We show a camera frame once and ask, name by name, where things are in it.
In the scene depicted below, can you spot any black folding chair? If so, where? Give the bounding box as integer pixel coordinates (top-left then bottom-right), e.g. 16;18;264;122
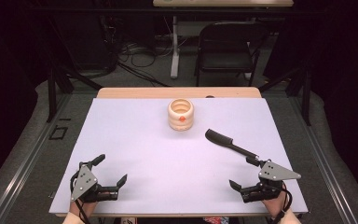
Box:
193;21;270;88

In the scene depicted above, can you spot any wooden table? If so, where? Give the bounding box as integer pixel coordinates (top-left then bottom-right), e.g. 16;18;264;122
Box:
55;86;306;218

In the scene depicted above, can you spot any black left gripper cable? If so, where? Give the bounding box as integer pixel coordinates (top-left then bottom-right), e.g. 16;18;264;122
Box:
69;170;91;224

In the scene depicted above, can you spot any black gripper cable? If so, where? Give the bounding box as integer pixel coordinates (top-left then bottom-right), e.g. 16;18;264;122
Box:
69;170;91;224
268;182;294;224

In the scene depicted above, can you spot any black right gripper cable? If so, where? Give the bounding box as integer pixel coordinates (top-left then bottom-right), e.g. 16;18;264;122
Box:
268;182;294;224

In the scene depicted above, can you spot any ribbed cream holder cup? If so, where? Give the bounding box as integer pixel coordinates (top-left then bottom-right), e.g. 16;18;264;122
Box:
167;98;196;132

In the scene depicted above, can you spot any black comb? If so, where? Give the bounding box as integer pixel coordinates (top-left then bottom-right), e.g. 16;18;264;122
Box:
204;128;259;161

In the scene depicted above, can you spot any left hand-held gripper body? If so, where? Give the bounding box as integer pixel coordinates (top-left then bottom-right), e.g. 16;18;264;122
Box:
70;164;119;203

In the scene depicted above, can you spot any metal floor rail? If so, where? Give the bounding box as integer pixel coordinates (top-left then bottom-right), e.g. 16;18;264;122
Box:
288;95;358;224
0;92;73;224

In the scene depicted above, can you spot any person's right hand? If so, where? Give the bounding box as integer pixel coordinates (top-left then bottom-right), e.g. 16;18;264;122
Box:
261;189;289;219

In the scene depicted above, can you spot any black metal stand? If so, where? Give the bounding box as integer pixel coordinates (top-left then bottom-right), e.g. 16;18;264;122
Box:
44;15;104;123
256;65;312;127

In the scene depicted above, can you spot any white desk leg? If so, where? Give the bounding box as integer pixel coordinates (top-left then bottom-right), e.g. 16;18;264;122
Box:
170;15;182;79

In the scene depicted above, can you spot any white table mat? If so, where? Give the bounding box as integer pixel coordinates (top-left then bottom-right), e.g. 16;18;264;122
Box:
48;97;310;216

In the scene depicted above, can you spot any person's left hand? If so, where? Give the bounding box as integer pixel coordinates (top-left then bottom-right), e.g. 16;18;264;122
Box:
69;200;99;219

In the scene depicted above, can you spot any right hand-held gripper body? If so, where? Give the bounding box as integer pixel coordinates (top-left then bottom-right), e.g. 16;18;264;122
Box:
240;160;302;204

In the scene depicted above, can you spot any red patterned item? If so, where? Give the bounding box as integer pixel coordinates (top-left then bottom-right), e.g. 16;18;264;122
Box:
202;216;230;224

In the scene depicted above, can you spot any bundle of floor cables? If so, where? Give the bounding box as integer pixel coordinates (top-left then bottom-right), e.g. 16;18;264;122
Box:
117;39;175;89

